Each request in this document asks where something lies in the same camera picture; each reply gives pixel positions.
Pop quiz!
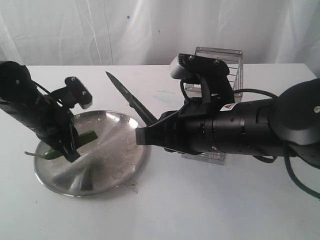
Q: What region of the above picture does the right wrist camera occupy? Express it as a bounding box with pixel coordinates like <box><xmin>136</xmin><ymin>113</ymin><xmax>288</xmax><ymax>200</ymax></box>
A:
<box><xmin>169</xmin><ymin>53</ymin><xmax>235</xmax><ymax>105</ymax></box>

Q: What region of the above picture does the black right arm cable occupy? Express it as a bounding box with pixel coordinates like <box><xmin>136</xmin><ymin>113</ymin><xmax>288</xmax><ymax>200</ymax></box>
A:
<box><xmin>179</xmin><ymin>79</ymin><xmax>320</xmax><ymax>201</ymax></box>

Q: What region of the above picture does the round steel plate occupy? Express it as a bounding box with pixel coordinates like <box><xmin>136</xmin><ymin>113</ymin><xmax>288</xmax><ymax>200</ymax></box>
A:
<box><xmin>34</xmin><ymin>110</ymin><xmax>151</xmax><ymax>197</ymax></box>

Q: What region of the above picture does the green chili pepper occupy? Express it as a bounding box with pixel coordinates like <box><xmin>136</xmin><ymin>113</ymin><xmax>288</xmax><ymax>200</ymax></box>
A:
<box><xmin>24</xmin><ymin>130</ymin><xmax>98</xmax><ymax>163</ymax></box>

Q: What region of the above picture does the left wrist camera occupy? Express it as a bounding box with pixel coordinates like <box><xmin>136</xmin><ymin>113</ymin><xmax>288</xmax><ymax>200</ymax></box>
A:
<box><xmin>50</xmin><ymin>76</ymin><xmax>93</xmax><ymax>110</ymax></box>

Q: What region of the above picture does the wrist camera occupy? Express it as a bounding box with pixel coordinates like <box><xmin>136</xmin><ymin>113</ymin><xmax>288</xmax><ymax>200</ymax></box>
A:
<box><xmin>169</xmin><ymin>53</ymin><xmax>235</xmax><ymax>105</ymax></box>
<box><xmin>50</xmin><ymin>76</ymin><xmax>93</xmax><ymax>110</ymax></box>

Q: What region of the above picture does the white backdrop curtain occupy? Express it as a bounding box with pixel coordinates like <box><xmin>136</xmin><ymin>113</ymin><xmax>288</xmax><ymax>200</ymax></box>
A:
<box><xmin>0</xmin><ymin>0</ymin><xmax>320</xmax><ymax>71</ymax></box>

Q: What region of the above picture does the black handled kitchen knife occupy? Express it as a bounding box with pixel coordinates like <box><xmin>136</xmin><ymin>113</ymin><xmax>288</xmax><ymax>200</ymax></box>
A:
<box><xmin>105</xmin><ymin>71</ymin><xmax>157</xmax><ymax>126</ymax></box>

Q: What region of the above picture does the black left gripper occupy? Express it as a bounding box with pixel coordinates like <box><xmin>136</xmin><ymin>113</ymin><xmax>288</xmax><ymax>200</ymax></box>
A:
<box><xmin>29</xmin><ymin>99</ymin><xmax>80</xmax><ymax>163</ymax></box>

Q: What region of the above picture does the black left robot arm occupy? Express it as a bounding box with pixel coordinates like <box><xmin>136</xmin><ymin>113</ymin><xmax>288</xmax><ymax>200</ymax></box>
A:
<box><xmin>0</xmin><ymin>61</ymin><xmax>80</xmax><ymax>163</ymax></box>

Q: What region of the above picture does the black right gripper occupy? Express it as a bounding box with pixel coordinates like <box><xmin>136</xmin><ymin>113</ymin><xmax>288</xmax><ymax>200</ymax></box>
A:
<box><xmin>135</xmin><ymin>99</ymin><xmax>240</xmax><ymax>155</ymax></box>

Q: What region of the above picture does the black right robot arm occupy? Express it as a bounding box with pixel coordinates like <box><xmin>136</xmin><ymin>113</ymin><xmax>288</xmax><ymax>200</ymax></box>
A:
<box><xmin>135</xmin><ymin>79</ymin><xmax>320</xmax><ymax>167</ymax></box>

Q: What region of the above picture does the wire metal utensil holder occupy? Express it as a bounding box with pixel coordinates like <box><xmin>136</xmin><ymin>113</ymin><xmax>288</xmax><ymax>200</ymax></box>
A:
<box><xmin>180</xmin><ymin>46</ymin><xmax>244</xmax><ymax>166</ymax></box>

